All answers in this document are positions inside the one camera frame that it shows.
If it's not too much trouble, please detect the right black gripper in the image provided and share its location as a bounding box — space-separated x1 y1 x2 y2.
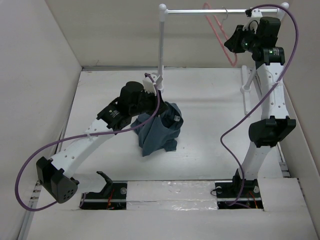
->
225 24 262 53

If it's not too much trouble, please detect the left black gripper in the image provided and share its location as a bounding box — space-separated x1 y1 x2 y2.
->
130 87 169 118

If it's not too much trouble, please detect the pink clothes hanger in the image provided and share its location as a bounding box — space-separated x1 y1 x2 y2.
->
202 2 238 68

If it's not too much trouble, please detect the blue t shirt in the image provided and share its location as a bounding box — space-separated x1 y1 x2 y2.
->
134 102 184 157

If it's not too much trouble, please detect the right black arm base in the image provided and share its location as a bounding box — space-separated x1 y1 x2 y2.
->
210 170 264 210

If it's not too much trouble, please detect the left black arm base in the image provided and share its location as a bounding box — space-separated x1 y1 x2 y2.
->
79 171 128 211

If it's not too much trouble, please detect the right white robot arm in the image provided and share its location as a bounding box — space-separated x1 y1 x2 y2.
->
224 16 296 197

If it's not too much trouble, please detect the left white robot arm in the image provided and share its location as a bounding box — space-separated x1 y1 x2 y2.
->
36 77 168 204

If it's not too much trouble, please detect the white clothes rack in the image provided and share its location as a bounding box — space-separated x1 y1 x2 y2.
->
153 2 290 116

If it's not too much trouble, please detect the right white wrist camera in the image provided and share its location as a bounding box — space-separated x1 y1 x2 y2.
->
245 8 263 26

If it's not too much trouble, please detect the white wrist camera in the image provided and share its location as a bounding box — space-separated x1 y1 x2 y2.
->
245 8 263 26
142 73 164 95

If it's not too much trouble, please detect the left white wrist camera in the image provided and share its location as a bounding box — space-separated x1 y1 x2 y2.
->
142 73 164 95

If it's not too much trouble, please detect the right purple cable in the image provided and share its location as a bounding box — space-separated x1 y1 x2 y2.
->
219 3 299 209

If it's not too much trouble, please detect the purple cable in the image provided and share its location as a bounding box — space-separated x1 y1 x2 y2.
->
14 72 161 212
219 3 299 209

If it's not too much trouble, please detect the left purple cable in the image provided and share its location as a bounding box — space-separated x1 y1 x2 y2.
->
14 72 161 212

